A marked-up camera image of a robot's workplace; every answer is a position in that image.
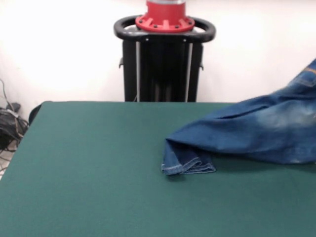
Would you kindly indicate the blue denim jeans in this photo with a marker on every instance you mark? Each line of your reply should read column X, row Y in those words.
column 247, row 133

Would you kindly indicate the dark green table cloth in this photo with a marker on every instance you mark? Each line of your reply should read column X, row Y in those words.
column 86, row 172

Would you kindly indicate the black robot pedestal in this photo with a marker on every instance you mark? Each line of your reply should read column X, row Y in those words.
column 163, row 69

